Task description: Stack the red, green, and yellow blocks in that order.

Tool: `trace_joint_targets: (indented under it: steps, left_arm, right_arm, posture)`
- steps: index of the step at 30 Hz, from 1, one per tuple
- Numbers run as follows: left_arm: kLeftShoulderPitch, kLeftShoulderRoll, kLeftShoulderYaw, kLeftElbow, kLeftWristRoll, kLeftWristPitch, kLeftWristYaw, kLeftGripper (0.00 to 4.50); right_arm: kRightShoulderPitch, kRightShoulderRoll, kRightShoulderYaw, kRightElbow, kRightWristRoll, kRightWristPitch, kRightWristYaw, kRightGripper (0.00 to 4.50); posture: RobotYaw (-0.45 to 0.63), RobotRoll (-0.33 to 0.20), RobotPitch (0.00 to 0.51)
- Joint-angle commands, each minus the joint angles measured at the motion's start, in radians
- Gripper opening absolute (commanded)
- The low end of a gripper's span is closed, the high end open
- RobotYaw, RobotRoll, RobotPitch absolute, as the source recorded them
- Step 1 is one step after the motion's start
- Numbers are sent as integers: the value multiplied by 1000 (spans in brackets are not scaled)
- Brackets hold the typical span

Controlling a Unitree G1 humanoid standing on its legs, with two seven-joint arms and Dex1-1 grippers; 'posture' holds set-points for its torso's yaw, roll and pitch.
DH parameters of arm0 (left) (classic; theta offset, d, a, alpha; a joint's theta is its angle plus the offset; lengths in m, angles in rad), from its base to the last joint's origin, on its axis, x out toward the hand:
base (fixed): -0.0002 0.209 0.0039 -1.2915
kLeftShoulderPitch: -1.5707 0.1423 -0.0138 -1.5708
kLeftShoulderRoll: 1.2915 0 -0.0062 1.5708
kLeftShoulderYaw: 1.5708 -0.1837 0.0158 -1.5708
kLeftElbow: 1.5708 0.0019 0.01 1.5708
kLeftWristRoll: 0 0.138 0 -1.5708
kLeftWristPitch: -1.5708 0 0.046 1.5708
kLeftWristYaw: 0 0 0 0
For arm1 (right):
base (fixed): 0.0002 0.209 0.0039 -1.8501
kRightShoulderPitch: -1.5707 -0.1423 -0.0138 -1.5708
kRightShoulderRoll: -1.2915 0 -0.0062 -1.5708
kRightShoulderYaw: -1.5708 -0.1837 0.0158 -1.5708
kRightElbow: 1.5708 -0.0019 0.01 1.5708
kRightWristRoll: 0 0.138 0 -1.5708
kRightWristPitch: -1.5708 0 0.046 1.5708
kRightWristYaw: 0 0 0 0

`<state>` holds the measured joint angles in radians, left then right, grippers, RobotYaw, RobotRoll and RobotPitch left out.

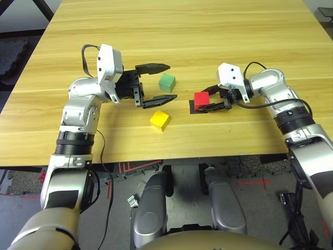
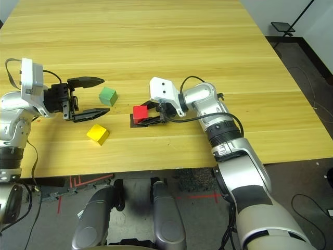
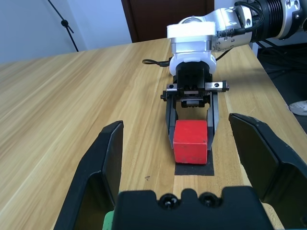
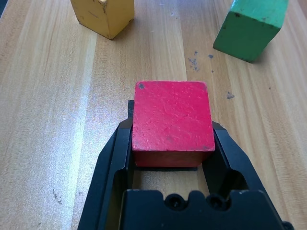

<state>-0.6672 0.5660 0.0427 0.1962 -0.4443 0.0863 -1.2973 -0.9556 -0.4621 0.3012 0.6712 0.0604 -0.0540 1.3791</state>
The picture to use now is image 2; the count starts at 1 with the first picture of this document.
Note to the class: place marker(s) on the dark speckled foam mat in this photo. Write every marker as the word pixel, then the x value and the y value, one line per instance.
pixel 196 179

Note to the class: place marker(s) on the small white box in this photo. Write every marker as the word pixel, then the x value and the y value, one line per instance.
pixel 331 212

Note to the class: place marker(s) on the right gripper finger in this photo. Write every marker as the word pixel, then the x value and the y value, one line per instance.
pixel 152 121
pixel 151 104

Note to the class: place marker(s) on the grey robot left leg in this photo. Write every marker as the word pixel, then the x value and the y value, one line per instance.
pixel 92 216

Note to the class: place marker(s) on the grey robot leg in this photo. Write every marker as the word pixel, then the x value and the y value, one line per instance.
pixel 167 216
pixel 92 216

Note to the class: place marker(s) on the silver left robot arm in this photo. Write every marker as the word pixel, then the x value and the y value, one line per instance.
pixel 13 125

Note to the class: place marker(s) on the black stand base plate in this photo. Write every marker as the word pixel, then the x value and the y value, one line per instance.
pixel 283 26

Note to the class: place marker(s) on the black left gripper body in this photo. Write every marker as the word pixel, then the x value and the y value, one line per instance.
pixel 58 99

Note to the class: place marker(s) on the thin black stand pole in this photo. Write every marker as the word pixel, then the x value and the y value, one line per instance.
pixel 301 14

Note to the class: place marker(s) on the black square tape marker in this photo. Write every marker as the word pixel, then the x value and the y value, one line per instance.
pixel 132 125

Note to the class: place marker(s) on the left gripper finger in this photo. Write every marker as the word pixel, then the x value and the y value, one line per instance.
pixel 91 113
pixel 87 82

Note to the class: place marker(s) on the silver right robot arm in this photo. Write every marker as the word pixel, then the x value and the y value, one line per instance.
pixel 234 166

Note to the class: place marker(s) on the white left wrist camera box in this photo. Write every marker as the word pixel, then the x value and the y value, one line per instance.
pixel 31 78

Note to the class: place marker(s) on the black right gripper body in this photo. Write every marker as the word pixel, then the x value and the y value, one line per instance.
pixel 166 110

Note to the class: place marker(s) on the grey robot right leg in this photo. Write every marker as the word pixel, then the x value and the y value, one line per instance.
pixel 167 216

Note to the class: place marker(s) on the red wooden block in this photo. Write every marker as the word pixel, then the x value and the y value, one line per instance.
pixel 140 113

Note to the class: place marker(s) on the black robot waist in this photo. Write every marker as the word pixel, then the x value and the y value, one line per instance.
pixel 130 246

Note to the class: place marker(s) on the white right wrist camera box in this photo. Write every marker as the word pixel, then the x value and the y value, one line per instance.
pixel 164 89

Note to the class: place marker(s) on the short red tape strip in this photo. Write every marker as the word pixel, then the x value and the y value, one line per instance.
pixel 59 204

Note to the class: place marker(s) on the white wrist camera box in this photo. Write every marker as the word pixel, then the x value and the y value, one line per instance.
pixel 31 78
pixel 164 89

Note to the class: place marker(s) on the black table frame bar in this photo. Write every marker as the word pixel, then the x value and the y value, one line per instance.
pixel 46 181

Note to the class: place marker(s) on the green wooden block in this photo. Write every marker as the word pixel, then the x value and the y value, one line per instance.
pixel 107 95

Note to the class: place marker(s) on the yellow wooden block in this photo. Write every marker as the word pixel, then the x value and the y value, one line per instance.
pixel 96 133

